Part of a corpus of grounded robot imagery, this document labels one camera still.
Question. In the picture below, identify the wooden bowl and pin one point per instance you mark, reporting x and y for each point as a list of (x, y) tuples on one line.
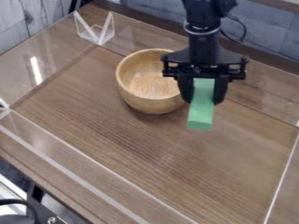
[(147, 92)]

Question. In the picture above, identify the black table frame bracket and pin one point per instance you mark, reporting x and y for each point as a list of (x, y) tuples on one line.
[(51, 211)]

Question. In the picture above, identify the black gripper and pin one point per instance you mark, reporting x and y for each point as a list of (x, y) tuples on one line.
[(227, 68)]

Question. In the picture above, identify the clear acrylic corner bracket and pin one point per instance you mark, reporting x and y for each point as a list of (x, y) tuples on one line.
[(94, 33)]

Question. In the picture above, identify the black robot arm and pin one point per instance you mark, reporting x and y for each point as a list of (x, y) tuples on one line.
[(204, 60)]

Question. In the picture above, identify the green rectangular stick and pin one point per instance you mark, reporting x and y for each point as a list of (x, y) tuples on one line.
[(202, 105)]

